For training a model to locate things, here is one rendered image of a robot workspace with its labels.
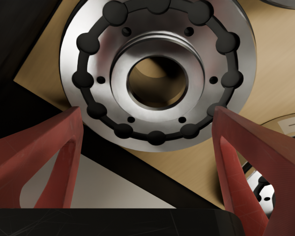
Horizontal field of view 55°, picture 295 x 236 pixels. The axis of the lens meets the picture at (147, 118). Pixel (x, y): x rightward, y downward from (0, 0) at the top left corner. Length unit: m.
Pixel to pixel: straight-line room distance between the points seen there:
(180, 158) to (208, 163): 0.02
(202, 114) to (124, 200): 0.07
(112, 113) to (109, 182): 0.05
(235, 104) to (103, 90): 0.07
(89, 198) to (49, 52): 0.09
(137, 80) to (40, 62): 0.06
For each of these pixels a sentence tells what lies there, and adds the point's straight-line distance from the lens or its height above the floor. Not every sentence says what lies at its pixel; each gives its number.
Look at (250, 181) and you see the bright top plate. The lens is 0.20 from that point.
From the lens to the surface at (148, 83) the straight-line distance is 0.17.
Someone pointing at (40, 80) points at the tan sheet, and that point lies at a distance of 0.20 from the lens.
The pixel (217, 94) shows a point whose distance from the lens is 0.16.
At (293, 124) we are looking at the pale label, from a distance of 0.21.
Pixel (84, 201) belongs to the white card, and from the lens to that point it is 0.17.
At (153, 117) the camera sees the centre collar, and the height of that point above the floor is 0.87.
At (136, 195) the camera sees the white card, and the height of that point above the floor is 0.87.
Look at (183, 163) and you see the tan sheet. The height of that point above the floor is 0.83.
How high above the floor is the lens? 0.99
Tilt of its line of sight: 55 degrees down
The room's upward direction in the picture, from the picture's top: 178 degrees counter-clockwise
